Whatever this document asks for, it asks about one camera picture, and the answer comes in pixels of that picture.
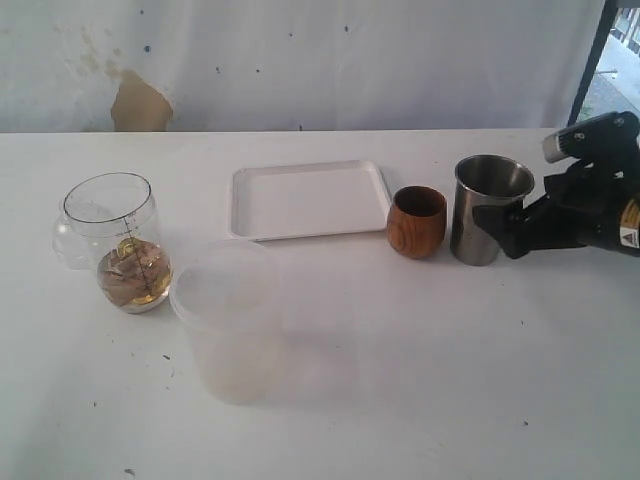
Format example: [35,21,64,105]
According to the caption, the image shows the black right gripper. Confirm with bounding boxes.
[472,159,630,259]

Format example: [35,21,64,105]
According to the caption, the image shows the stainless steel cup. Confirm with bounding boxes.
[450,154,535,266]

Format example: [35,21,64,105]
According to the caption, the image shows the brown wooden bowl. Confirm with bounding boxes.
[386,186,447,259]

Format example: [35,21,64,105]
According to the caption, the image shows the brown chocolate pieces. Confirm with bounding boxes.
[97,239,172,308]

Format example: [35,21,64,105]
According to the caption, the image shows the gold coin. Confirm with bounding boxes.
[116,238,140,258]

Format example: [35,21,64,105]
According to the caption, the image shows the clear plastic shaker cup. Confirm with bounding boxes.
[62,172,170,314]

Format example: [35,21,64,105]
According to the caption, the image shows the clear dome shaker lid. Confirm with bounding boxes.
[52,204,96,272]

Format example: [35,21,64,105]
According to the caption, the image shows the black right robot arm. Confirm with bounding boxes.
[473,160,639,259]

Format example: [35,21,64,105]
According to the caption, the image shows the white rectangular tray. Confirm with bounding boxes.
[227,160,391,242]

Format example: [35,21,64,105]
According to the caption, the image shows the translucent plastic container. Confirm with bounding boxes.
[169,240,286,405]

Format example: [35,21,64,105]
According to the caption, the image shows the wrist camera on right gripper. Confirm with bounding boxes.
[542,111,639,179]

